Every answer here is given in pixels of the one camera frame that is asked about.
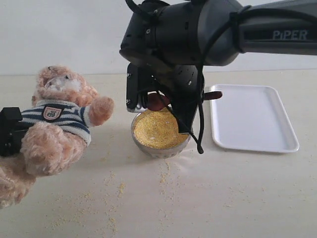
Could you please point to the dark red wooden spoon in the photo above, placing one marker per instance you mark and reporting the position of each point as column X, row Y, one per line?
column 157, row 101

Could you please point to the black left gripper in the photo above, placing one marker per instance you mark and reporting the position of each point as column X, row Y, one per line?
column 12, row 130

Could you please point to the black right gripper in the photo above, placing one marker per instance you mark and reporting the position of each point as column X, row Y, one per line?
column 179, row 85

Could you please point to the white rectangular plastic tray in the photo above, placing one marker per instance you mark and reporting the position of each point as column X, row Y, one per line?
column 251, row 118

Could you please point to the tan teddy bear striped sweater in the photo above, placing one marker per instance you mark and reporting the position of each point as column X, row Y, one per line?
column 64, row 108

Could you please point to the steel bowl of yellow millet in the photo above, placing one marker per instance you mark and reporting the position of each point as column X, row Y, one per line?
column 156, row 134

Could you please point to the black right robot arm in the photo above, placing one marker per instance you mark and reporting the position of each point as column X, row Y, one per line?
column 167, row 45

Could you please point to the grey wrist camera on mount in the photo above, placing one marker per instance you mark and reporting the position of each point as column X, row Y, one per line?
column 138, row 85

